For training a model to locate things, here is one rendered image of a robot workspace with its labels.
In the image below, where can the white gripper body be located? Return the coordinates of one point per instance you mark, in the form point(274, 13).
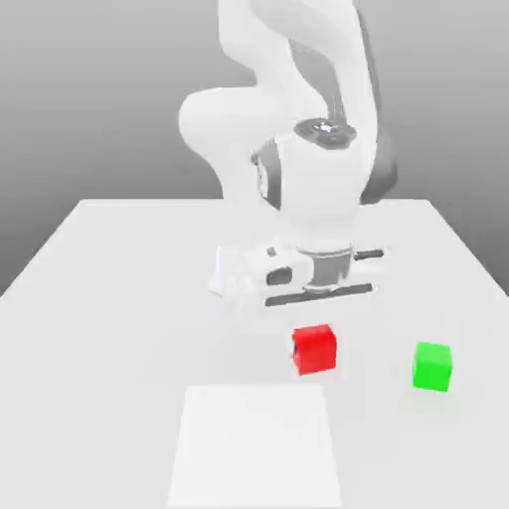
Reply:
point(318, 302)

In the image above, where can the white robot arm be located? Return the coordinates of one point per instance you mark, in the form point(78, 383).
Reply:
point(318, 187)

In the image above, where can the small red cube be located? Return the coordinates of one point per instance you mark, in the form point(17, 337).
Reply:
point(316, 350)

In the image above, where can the small green cube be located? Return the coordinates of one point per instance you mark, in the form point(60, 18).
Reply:
point(432, 366)

